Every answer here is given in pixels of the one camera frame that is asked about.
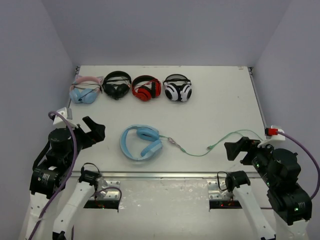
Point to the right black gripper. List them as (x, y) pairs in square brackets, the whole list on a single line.
[(233, 149)]

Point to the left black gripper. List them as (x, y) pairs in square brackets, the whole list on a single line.
[(83, 135)]

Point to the light blue headphones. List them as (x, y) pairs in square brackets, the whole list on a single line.
[(144, 132)]

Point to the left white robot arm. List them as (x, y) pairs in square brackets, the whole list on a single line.
[(52, 169)]

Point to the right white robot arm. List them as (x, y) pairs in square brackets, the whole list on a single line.
[(279, 170)]

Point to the pink and blue cat-ear headphones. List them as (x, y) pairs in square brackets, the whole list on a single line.
[(85, 89)]

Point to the red and black headphones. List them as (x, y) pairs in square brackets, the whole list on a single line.
[(146, 87)]

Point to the white and black headphones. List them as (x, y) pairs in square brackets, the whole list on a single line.
[(177, 88)]

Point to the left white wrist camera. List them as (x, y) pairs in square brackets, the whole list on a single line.
[(62, 114)]

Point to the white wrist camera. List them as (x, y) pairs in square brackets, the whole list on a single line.
[(273, 135), (62, 114)]

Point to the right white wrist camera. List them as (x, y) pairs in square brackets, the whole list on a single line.
[(273, 135)]

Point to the metal table edge rail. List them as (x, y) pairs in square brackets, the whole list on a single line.
[(157, 175)]

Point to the right metal mounting bracket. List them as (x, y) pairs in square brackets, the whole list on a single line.
[(219, 198)]

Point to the metal mounting bracket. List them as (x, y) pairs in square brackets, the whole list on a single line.
[(109, 198), (219, 198)]

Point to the left metal mounting bracket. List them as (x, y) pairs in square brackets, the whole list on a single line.
[(109, 198)]

